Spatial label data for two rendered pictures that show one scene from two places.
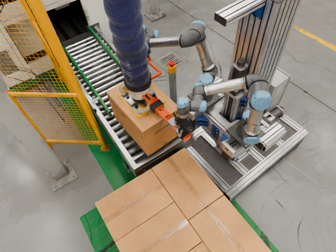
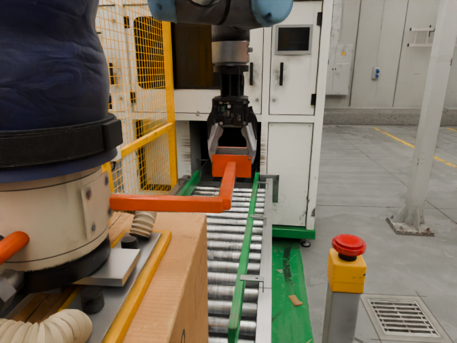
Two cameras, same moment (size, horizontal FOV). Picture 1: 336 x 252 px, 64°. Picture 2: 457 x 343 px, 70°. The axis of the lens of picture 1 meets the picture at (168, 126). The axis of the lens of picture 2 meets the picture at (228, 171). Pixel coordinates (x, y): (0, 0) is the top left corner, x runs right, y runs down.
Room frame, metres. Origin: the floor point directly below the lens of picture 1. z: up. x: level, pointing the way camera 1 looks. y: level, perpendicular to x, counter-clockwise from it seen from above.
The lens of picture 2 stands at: (1.42, -0.27, 1.39)
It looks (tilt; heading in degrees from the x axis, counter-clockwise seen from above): 17 degrees down; 37
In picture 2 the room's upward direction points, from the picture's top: straight up
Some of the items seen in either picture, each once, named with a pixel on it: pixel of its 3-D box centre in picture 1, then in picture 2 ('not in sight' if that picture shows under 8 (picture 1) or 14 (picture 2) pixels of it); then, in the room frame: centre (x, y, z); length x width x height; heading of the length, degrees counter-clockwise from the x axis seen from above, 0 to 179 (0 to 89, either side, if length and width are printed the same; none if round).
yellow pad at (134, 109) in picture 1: (132, 102); not in sight; (1.56, 0.29, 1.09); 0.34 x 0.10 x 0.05; 33
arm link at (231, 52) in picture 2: not in sight; (232, 54); (1.98, 0.15, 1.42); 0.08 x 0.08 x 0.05
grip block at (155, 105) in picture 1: (156, 106); not in sight; (1.40, 0.08, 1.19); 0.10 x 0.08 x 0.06; 123
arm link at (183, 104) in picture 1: (183, 105); not in sight; (1.13, -0.11, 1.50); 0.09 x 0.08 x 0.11; 81
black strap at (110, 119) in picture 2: (137, 79); (32, 133); (1.61, 0.21, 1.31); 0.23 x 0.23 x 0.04
